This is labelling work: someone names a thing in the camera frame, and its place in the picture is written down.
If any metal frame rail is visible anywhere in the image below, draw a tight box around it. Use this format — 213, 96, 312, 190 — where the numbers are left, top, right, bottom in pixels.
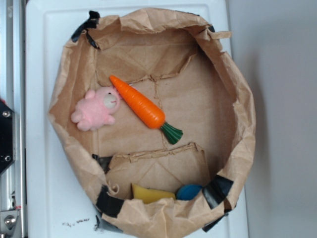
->
0, 0, 28, 238

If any brown paper bag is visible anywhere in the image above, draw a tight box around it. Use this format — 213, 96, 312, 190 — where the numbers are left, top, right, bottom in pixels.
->
49, 8, 256, 238

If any orange plastic toy carrot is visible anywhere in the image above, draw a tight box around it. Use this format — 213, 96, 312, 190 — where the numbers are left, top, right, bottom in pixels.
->
109, 75, 183, 145

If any yellow sponge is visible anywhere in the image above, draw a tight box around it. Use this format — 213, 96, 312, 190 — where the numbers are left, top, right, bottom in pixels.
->
131, 183, 176, 204

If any black metal bracket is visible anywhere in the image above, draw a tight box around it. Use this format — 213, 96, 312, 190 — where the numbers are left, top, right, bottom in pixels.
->
0, 99, 14, 175

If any blue round toy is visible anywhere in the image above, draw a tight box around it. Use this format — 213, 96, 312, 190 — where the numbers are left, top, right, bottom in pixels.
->
176, 184, 203, 201

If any pink plush bunny toy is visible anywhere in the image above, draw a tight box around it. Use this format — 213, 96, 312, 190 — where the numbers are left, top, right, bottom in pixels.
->
71, 86, 121, 131

